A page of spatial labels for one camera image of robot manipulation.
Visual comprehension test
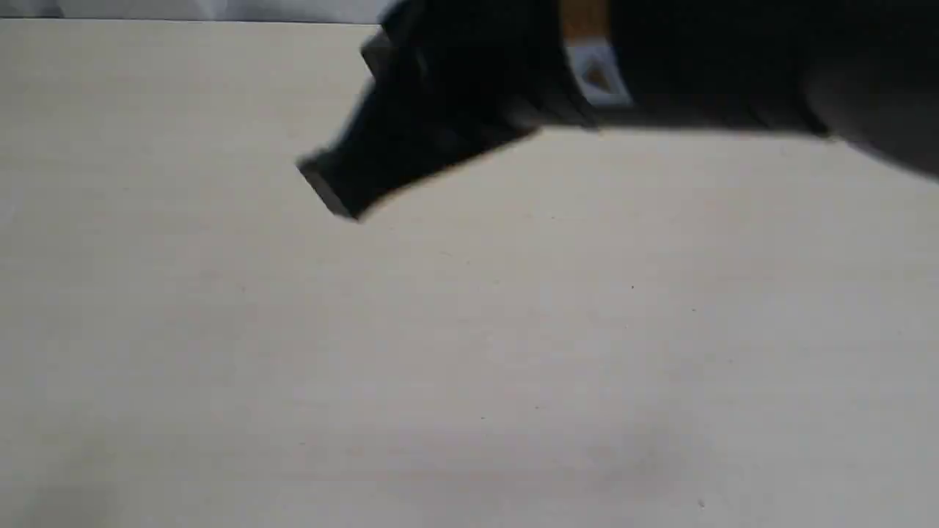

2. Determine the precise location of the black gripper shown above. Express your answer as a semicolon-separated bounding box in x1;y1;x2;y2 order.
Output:
296;1;588;221

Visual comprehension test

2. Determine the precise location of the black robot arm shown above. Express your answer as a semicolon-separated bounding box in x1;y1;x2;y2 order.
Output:
296;1;938;220

